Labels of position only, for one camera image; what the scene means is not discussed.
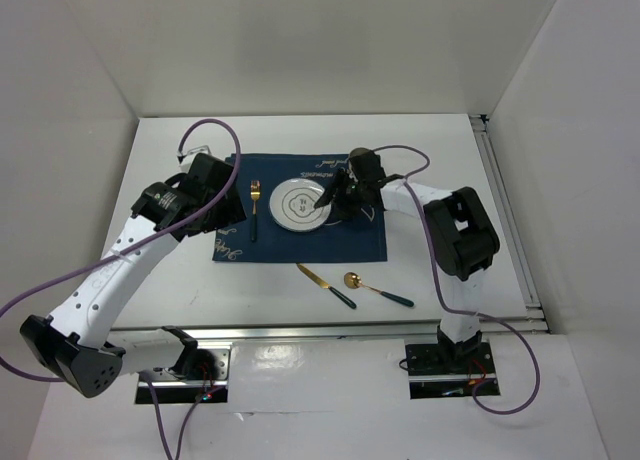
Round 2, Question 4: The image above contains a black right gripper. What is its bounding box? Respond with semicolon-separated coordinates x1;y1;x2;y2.
314;167;366;223

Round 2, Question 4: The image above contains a gold fork green handle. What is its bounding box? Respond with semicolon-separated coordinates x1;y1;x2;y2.
250;180;261;243

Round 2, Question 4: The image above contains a white round plate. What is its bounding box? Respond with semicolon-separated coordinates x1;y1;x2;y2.
269;179;331;233

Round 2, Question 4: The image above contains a navy blue cloth placemat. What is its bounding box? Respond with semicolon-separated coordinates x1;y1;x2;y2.
213;153;387;263

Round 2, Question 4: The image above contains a gold knife green handle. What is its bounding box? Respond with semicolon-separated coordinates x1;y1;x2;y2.
296;263;357;310

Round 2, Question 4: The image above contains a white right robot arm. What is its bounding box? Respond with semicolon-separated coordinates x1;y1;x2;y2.
314;148;500;372

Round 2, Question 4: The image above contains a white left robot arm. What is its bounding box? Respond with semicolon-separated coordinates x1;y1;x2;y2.
20;152;246;398

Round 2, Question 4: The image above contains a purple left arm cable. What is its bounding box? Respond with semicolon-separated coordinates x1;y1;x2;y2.
0;118;242;460

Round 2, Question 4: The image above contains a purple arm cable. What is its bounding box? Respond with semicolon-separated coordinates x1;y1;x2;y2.
372;144;541;416
0;118;242;460

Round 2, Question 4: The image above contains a gold spoon green handle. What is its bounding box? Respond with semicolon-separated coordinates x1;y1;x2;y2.
343;272;415;308

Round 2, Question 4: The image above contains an aluminium front rail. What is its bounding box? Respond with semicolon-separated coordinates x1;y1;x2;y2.
109;319;454;346

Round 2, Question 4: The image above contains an aluminium rail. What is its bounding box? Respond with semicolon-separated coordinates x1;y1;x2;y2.
109;319;454;346
469;115;551;334

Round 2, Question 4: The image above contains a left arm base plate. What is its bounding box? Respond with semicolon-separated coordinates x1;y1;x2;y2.
149;344;231;405

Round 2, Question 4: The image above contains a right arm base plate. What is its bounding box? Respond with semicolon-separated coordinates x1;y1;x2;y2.
398;342;500;399

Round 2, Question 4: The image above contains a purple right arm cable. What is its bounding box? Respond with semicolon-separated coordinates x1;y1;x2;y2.
372;144;541;416

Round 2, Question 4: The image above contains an aluminium right side rail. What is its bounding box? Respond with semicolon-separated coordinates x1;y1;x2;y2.
469;115;551;334

